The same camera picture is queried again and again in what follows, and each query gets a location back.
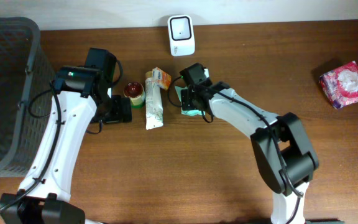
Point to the red purple tissue pack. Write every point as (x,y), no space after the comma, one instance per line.
(341,85)

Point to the green lid jar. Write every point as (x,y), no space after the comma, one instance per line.
(136,93)

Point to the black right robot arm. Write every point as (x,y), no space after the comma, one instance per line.
(283,152)

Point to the white cream tube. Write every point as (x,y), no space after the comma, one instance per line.
(153,103)

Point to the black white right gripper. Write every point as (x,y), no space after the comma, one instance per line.
(186,99)

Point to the white barcode scanner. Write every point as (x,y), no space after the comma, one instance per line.
(181,35)

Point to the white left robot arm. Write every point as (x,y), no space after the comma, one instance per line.
(80,96)

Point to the teal wipes packet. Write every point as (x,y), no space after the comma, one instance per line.
(188,112)

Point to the small orange box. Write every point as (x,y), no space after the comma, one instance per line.
(161,78)

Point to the grey plastic mesh basket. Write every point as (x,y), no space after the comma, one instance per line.
(25,72)

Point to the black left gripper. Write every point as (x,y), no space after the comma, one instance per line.
(122,109)

